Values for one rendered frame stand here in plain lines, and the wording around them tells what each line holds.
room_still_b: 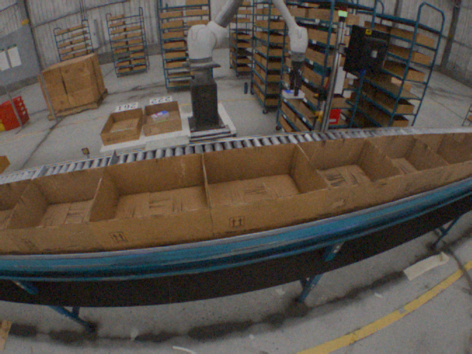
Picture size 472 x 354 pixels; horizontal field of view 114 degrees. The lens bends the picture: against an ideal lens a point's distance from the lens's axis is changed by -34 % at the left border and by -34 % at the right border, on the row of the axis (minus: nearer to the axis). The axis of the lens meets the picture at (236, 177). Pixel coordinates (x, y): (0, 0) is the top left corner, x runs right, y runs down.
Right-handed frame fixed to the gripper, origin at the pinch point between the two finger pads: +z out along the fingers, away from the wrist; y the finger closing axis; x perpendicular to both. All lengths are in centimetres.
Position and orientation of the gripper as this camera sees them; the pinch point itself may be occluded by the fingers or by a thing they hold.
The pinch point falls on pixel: (293, 90)
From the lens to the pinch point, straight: 156.7
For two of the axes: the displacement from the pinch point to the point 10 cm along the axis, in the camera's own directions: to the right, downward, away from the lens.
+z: 0.0, 7.6, 6.4
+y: 2.0, 6.3, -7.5
